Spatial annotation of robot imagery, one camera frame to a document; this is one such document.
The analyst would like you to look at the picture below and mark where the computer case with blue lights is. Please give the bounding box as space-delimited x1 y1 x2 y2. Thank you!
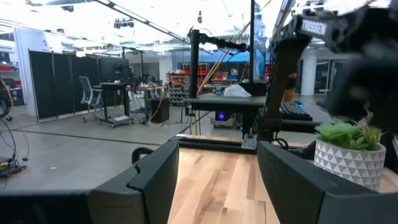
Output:
211 110 237 128

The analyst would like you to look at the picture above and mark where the wooden top desk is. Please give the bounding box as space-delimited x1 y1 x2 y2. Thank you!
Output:
126 85 169 125

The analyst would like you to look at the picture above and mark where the black computer tower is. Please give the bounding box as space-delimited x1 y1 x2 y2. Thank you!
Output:
150 97 170 124

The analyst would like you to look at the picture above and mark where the shelf with red bins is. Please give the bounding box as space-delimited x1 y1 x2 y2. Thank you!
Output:
166 72 192 105

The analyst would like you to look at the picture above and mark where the black backlit keyboard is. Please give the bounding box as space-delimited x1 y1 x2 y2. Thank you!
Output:
279 101 313 122

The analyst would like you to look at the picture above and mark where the black aluminium table frame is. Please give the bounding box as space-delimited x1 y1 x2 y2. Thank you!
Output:
172 133 315 156

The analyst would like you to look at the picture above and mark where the black partition wall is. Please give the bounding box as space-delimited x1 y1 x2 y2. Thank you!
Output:
28 49 103 121

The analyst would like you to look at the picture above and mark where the yellow floor cable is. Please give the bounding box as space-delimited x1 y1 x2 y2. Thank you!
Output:
0 79 30 162

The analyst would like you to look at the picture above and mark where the black monitor pole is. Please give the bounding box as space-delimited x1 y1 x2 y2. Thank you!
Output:
186 27 249 99

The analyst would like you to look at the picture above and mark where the grey computer desk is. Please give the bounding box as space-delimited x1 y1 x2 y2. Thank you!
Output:
183 95 268 139

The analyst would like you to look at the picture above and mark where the grey office chair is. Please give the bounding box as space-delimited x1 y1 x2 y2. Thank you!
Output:
78 76 105 123

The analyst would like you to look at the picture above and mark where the black monitor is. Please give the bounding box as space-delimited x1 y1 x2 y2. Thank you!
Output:
98 57 131 82

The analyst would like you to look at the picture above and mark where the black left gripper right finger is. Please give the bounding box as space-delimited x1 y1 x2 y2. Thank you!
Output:
257 141 398 224

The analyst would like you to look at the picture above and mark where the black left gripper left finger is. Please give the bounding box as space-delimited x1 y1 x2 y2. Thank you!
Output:
86 139 180 224

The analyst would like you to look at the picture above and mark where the black standing desk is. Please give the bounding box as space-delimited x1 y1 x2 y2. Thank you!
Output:
98 81 135 128

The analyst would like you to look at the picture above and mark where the white patterned pot with plant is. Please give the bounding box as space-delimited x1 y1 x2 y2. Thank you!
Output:
313 120 387 192

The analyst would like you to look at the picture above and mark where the white plastic bag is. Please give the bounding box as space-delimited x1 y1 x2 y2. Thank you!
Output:
223 83 252 98

